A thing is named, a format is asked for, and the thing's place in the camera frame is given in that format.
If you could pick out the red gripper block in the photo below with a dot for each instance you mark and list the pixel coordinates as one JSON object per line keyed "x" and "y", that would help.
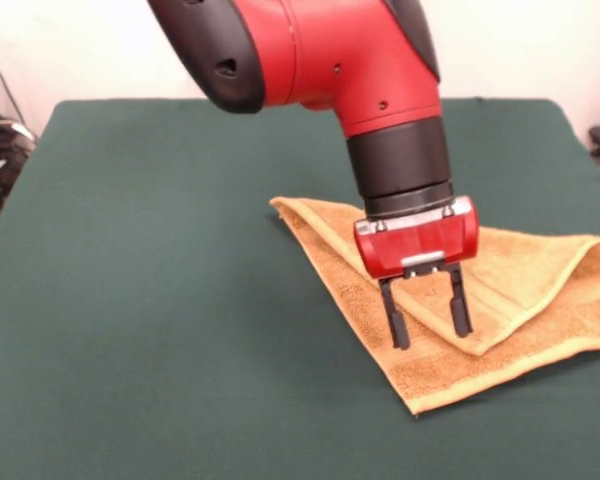
{"x": 415, "y": 247}

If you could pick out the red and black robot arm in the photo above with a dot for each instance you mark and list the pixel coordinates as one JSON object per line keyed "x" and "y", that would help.
{"x": 320, "y": 55}

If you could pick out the tan terry towel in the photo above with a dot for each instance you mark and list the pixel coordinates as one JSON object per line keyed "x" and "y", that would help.
{"x": 505, "y": 360}

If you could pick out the dark green table cloth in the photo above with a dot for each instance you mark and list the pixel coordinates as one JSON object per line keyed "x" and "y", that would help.
{"x": 130, "y": 300}

